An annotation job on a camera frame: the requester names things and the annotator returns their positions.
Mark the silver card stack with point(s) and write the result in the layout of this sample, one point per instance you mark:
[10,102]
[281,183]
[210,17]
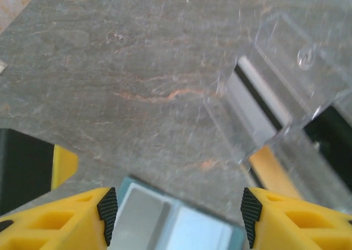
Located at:
[255,104]

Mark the black card stack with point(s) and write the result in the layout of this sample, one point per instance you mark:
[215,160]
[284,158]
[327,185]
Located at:
[330,131]

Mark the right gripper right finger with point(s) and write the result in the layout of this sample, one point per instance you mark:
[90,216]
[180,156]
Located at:
[302,222]

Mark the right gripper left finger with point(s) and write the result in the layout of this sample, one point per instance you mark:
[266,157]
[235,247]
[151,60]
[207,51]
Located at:
[55,222]

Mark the grey credit card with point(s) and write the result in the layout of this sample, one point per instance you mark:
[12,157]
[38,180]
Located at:
[140,219]

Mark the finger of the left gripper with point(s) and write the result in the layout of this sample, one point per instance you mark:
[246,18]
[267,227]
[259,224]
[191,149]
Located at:
[30,170]

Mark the clear acrylic card organizer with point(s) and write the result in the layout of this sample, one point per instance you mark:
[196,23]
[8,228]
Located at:
[286,68]

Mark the gold card stack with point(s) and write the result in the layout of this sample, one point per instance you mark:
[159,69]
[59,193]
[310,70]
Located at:
[275,170]

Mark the teal card holder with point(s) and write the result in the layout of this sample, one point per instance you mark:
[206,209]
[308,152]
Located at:
[176,206]

